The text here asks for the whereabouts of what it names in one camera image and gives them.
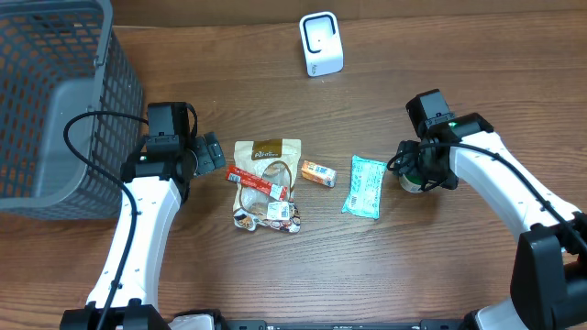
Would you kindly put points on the red stick sachet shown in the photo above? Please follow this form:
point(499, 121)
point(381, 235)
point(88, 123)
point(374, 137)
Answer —
point(273, 190)

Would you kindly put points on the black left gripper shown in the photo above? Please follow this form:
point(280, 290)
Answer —
point(211, 151)

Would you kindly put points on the white barcode scanner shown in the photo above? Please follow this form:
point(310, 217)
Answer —
point(322, 44)

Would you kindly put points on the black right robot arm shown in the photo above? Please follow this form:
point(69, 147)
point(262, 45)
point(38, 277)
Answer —
point(548, 284)

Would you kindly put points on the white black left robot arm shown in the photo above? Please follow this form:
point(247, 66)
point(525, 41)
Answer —
point(155, 183)

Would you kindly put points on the green lid jar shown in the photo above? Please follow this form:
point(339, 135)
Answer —
point(411, 183)

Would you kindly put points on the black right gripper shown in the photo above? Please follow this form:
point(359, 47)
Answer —
point(404, 164)

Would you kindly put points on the teal orange snack packet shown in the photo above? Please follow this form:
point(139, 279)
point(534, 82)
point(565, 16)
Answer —
point(365, 188)

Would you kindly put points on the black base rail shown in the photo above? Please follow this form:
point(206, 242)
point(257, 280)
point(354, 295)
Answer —
point(218, 321)

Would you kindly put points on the brown white snack bag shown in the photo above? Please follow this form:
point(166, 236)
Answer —
point(265, 173)

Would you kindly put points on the grey plastic mesh basket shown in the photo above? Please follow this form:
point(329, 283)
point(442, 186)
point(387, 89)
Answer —
point(66, 86)

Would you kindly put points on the small orange snack box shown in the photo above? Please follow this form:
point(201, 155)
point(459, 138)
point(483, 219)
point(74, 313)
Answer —
point(320, 174)

